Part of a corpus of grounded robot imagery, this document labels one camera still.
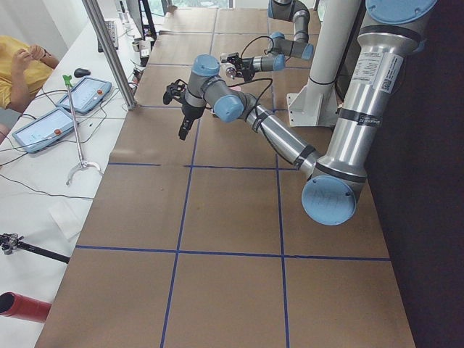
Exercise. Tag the black computer mouse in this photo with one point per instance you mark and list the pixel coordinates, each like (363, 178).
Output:
(81, 72)

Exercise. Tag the red cylinder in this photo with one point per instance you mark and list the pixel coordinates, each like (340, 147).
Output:
(25, 308)

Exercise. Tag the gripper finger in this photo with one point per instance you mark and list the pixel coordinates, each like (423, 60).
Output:
(185, 128)

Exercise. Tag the far teach pendant tablet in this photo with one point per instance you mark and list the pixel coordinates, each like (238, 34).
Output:
(88, 92)

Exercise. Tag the aluminium frame post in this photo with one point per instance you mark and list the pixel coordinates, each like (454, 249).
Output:
(97, 20)

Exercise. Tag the metal reacher grabber tool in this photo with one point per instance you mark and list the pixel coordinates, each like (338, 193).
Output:
(83, 164)

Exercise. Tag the person in yellow shirt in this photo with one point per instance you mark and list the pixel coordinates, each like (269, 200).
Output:
(24, 70)

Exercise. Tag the black tripod rod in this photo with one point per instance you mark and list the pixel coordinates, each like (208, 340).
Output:
(10, 242)

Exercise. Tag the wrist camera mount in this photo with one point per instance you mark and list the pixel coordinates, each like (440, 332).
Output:
(231, 58)
(175, 91)

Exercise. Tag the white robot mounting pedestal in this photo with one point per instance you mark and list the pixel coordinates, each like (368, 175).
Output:
(316, 103)

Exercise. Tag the teach pendant tablet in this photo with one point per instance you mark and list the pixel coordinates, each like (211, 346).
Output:
(44, 131)
(88, 92)

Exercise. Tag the brown paper table cover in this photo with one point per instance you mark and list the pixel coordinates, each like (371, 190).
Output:
(204, 242)

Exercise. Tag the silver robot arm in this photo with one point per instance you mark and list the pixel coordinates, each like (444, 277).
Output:
(279, 47)
(332, 158)

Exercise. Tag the black keyboard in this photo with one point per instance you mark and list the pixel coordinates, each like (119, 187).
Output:
(111, 28)

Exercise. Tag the glass sauce bottle steel cap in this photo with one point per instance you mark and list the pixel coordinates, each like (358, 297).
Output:
(230, 70)

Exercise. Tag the near teach pendant tablet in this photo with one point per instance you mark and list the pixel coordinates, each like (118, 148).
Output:
(44, 131)

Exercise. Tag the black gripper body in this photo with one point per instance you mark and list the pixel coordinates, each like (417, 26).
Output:
(191, 112)
(246, 66)

